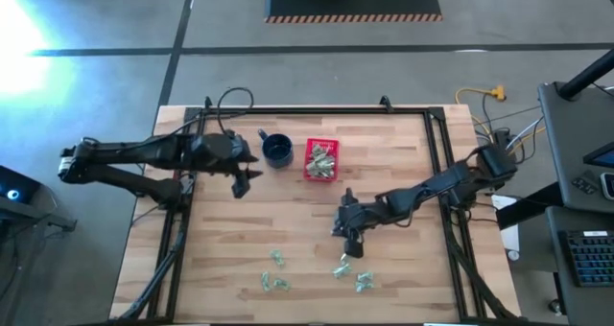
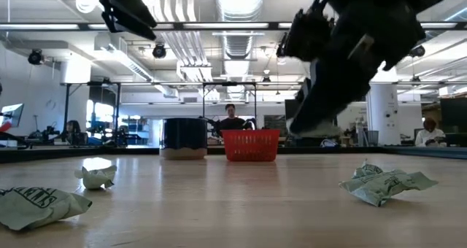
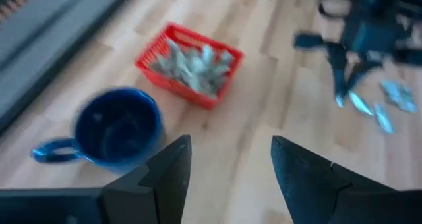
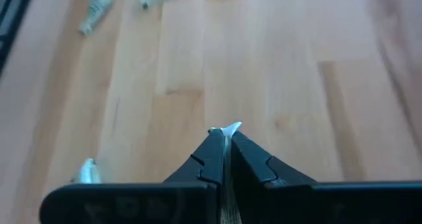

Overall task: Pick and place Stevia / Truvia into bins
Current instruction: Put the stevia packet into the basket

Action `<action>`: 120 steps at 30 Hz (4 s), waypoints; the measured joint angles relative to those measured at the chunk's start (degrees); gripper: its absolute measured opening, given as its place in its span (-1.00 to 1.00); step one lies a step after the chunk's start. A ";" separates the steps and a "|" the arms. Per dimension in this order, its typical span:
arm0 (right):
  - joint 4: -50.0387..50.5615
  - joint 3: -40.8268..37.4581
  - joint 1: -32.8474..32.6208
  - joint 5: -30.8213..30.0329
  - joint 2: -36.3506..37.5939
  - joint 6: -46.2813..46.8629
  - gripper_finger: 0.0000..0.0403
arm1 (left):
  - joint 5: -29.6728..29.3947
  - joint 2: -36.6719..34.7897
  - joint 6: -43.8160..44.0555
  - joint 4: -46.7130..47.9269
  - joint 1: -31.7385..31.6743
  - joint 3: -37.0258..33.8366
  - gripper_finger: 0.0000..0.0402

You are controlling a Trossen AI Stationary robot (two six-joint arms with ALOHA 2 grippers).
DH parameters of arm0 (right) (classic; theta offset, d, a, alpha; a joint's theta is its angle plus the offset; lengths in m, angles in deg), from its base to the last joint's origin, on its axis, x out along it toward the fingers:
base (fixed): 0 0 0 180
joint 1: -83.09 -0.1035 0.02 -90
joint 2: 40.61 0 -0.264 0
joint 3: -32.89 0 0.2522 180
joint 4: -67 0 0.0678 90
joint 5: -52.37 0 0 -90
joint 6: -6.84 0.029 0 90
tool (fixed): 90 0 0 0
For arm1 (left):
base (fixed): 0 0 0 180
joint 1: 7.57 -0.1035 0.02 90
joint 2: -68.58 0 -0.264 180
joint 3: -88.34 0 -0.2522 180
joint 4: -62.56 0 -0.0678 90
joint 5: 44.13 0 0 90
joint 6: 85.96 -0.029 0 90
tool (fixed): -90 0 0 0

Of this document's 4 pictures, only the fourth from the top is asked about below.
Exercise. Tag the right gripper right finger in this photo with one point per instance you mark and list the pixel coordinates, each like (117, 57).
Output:
(250, 164)

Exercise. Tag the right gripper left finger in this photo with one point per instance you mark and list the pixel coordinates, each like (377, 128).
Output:
(207, 161)

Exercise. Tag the black aluminium table frame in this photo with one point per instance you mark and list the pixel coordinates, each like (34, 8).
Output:
(16, 3)

